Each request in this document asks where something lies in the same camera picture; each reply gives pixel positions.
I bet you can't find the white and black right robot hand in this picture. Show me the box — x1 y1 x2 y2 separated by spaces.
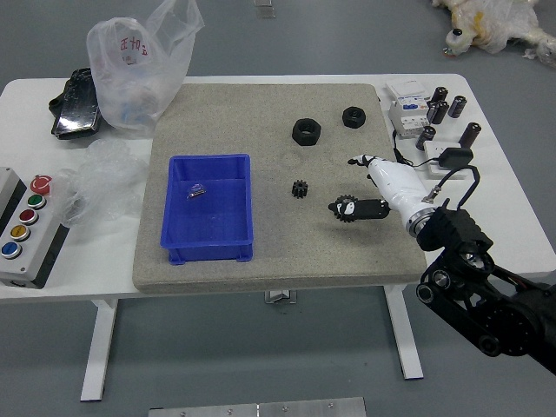
328 154 431 223

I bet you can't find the big black gear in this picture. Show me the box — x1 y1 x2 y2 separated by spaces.
333 194 360 223

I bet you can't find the small black hex nut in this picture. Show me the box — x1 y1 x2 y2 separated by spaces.
341 106 367 129

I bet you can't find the big black hex nut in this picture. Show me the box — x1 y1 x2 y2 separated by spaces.
291 117 323 147

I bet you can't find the grey push-button control box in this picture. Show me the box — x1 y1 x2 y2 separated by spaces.
0 167 70 290

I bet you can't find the black plug adapter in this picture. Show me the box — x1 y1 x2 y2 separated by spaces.
438 147 473 169

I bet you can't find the white circuit breaker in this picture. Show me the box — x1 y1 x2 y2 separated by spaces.
385 79 435 140

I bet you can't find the grey-brown foam mat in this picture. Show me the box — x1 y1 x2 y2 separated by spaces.
131 83 428 293

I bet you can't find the white table leg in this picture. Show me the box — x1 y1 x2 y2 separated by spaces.
80 298 118 401
384 286 425 381

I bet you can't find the plush toy in plastic wrap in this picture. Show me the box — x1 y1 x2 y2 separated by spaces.
432 0 556 69

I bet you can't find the blue plastic bin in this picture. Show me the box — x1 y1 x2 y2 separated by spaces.
161 154 255 265

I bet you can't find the grey metal floor plate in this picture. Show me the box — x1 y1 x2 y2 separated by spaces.
149 397 367 417

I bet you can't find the white plastic bag red print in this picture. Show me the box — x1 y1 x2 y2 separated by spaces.
85 0 205 140

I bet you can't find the crumpled clear plastic wrap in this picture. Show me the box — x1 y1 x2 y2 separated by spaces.
58 138 151 227

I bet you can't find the black plastic tray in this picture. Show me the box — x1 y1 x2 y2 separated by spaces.
48 68 103 141

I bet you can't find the red emergency stop button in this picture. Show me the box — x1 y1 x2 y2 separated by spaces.
30 175 54 195

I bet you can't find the thin black cord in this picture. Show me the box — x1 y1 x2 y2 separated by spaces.
392 129 442 169

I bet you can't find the metal bracket under table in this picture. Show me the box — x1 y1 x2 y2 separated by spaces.
264 289 297 304

